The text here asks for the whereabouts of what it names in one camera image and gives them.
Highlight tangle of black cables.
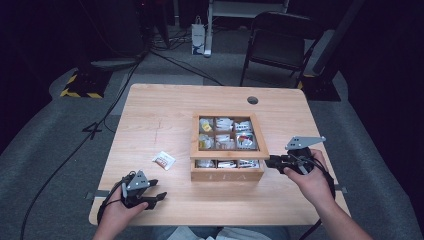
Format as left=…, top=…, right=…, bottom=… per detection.
left=148, top=24, right=195, bottom=52

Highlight right hand-held gripper cable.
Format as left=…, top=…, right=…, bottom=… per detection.
left=297, top=155, right=336, bottom=240

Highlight person's right hand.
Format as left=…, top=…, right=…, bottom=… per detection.
left=282, top=148, right=335, bottom=210

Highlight white paper bag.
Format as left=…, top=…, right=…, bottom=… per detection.
left=191, top=15, right=206, bottom=56

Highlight black folding chair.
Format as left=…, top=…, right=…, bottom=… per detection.
left=239, top=11, right=326, bottom=90

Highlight grey slanted pole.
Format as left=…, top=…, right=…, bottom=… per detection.
left=311, top=0, right=366, bottom=75

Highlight left hand-held gripper cable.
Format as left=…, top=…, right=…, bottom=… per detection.
left=96, top=171, right=137, bottom=225

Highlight black equipment stand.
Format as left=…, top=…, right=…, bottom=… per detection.
left=79, top=0, right=148, bottom=71

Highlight wooden tea box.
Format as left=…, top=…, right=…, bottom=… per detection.
left=189, top=112, right=271, bottom=183

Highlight white red-label tea bag packet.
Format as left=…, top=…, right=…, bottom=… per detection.
left=152, top=150, right=177, bottom=171

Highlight hand-held gripper cable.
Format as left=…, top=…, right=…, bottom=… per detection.
left=297, top=155, right=336, bottom=240
left=96, top=171, right=137, bottom=225

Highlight black yellow striped stand base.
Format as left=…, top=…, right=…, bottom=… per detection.
left=59, top=68, right=113, bottom=99

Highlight white desk frame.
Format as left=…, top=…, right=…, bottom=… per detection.
left=203, top=0, right=290, bottom=58

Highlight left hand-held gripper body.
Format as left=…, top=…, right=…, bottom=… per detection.
left=120, top=169, right=152, bottom=210

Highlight pile of tea bag packets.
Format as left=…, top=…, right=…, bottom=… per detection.
left=194, top=117, right=261, bottom=169

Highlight long black floor cable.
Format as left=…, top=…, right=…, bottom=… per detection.
left=19, top=49, right=148, bottom=240

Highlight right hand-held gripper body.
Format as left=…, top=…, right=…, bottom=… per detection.
left=283, top=135, right=327, bottom=176

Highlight person's jeans legs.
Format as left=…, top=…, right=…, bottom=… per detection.
left=151, top=225, right=291, bottom=240

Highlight person's left hand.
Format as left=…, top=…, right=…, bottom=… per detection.
left=97, top=186, right=150, bottom=232

